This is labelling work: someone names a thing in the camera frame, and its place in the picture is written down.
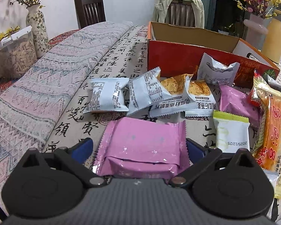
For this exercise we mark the small red candy packet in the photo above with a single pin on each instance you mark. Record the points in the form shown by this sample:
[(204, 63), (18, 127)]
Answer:
[(254, 98)]

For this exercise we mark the chair with beige jacket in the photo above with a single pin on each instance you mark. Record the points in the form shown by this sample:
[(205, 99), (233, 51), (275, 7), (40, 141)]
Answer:
[(160, 9)]

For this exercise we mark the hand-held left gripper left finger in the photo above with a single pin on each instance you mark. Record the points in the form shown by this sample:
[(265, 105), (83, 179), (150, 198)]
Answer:
[(83, 148)]

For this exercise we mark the small pink snack packet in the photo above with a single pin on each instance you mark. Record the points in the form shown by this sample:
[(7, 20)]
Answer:
[(236, 103)]

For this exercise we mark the wooden chair under jacket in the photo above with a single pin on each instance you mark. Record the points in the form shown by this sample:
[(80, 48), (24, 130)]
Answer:
[(180, 14)]

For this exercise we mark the green white snack packet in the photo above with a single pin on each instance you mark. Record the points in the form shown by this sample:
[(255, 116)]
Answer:
[(231, 133)]

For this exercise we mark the clear plastic grain container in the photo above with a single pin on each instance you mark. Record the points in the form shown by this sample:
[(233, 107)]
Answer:
[(16, 56)]

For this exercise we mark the large pink snack packet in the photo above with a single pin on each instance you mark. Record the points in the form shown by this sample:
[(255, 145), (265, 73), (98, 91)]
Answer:
[(140, 143)]

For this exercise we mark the red white candy packet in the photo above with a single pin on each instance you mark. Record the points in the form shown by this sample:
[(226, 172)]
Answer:
[(259, 75)]

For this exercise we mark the silver red snack packet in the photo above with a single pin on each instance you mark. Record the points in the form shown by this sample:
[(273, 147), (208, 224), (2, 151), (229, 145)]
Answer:
[(275, 84)]

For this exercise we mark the folded zigzag patterned cloth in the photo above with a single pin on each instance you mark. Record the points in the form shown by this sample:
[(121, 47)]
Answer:
[(49, 75)]

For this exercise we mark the white orange-print snack packet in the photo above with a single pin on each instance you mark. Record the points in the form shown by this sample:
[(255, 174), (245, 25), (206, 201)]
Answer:
[(200, 98), (172, 98)]

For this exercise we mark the yellow flower sprig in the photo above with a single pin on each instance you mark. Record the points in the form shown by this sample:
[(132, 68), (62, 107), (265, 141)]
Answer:
[(3, 36)]

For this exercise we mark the long orange snack packet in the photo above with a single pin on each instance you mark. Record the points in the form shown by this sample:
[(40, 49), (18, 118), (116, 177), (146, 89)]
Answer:
[(271, 126)]

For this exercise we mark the floral ceramic vase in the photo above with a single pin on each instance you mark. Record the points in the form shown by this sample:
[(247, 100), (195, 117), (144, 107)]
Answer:
[(38, 30)]

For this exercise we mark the dark wooden chair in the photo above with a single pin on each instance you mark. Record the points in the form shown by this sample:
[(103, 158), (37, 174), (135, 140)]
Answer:
[(90, 10)]

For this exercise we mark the pink vase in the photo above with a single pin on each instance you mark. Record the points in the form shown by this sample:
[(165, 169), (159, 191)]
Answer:
[(255, 30)]

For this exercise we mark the yellow thermos jug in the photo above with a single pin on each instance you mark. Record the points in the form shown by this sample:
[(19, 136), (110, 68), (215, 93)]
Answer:
[(276, 37)]

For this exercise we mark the grey white snack packet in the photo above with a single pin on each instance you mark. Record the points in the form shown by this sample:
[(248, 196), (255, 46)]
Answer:
[(215, 71)]

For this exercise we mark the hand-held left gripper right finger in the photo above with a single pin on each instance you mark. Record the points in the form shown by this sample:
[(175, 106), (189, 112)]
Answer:
[(195, 151)]

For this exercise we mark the red cardboard box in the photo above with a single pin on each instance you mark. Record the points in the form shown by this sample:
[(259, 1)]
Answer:
[(173, 58)]

